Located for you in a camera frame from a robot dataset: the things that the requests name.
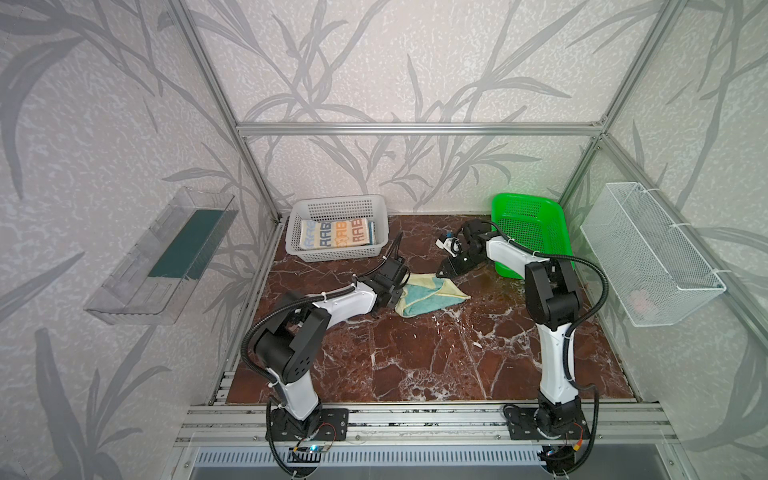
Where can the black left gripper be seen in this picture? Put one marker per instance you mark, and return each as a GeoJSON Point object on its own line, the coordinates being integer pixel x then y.
{"type": "Point", "coordinates": [398, 283]}

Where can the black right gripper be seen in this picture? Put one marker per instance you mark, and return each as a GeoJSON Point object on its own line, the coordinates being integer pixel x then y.
{"type": "Point", "coordinates": [456, 258]}

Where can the pale green towel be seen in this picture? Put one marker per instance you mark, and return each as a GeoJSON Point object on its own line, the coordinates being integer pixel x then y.
{"type": "Point", "coordinates": [426, 293]}

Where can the beige towel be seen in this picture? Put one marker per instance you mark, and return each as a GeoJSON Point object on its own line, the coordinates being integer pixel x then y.
{"type": "Point", "coordinates": [320, 235]}

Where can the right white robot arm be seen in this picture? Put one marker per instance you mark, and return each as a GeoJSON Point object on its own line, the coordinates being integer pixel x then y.
{"type": "Point", "coordinates": [551, 300]}

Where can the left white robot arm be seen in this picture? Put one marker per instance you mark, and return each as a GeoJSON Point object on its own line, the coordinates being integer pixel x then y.
{"type": "Point", "coordinates": [282, 346]}

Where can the green plastic basket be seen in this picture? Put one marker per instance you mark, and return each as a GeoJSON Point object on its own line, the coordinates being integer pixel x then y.
{"type": "Point", "coordinates": [535, 222]}

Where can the white plastic perforated basket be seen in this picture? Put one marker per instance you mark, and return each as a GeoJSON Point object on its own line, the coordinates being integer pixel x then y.
{"type": "Point", "coordinates": [372, 207]}

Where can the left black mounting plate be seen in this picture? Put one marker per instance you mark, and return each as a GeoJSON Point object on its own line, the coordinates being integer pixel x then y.
{"type": "Point", "coordinates": [323, 424]}

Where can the black mounting plate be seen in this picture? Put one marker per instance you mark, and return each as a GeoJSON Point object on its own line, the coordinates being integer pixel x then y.
{"type": "Point", "coordinates": [528, 423]}
{"type": "Point", "coordinates": [323, 424]}

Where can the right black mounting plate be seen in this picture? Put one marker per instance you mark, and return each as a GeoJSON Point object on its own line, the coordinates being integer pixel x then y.
{"type": "Point", "coordinates": [528, 423]}

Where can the left circuit board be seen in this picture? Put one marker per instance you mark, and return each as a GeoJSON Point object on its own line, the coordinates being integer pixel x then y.
{"type": "Point", "coordinates": [309, 452]}

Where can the circuit board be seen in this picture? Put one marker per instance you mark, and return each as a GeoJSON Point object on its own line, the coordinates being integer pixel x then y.
{"type": "Point", "coordinates": [309, 452]}
{"type": "Point", "coordinates": [560, 461]}

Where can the right circuit board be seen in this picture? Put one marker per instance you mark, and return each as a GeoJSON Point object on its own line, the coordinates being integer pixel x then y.
{"type": "Point", "coordinates": [560, 461]}

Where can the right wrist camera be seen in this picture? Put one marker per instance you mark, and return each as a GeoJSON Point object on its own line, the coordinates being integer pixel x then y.
{"type": "Point", "coordinates": [450, 244]}

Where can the pink object in wire basket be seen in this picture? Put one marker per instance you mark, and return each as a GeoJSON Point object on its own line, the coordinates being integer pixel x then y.
{"type": "Point", "coordinates": [641, 302]}

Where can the white wire mesh basket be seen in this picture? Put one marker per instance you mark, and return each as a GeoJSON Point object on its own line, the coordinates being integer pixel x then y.
{"type": "Point", "coordinates": [639, 246]}

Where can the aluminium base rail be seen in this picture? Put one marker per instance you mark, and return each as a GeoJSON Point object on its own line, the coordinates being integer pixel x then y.
{"type": "Point", "coordinates": [412, 434]}

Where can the clear plastic wall tray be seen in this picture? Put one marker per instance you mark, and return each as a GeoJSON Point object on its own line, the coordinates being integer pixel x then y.
{"type": "Point", "coordinates": [154, 281]}

